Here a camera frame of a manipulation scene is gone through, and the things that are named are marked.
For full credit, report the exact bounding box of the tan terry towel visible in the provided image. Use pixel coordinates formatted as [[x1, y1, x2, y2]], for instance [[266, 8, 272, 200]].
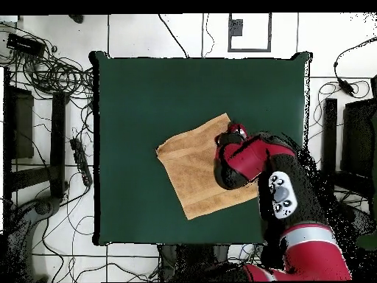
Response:
[[155, 112, 260, 221]]

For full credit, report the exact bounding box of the black flat panel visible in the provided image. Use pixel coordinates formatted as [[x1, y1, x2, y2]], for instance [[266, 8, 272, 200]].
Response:
[[340, 98, 377, 179], [3, 66, 35, 160]]

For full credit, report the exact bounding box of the black metal stand leg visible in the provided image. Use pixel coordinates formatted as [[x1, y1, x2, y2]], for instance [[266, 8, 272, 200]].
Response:
[[49, 91, 68, 199], [321, 97, 339, 173]]

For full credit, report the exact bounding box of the small dark grey square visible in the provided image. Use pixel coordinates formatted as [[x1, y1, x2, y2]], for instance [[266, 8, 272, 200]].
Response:
[[228, 18, 244, 37]]

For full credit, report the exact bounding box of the dark green table cloth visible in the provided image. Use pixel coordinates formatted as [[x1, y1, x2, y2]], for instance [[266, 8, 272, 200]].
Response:
[[88, 50, 313, 247]]

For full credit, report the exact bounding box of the black power strip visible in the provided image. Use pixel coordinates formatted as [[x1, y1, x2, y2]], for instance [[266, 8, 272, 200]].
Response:
[[69, 137, 94, 188]]

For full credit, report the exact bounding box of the dark grey stand base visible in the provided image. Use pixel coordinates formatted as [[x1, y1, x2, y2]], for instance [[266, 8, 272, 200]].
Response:
[[4, 195, 64, 282]]

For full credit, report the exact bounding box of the black electronics box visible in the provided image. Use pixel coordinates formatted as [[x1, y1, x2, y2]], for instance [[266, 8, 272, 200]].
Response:
[[6, 32, 47, 57]]

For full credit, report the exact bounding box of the dark square floor frame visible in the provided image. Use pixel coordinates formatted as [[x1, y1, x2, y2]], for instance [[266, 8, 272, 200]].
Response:
[[227, 12, 272, 53]]

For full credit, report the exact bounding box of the long black cable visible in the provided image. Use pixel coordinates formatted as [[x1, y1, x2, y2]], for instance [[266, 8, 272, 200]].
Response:
[[158, 13, 189, 59]]

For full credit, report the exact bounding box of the black power adapter with cable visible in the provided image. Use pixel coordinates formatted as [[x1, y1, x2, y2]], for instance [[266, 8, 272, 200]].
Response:
[[333, 35, 377, 97]]

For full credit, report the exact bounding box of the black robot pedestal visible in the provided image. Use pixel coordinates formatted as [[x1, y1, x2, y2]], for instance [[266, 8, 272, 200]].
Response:
[[157, 243, 230, 282]]

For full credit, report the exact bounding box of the tangle of black cables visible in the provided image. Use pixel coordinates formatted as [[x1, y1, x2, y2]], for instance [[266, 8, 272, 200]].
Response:
[[0, 21, 95, 101]]

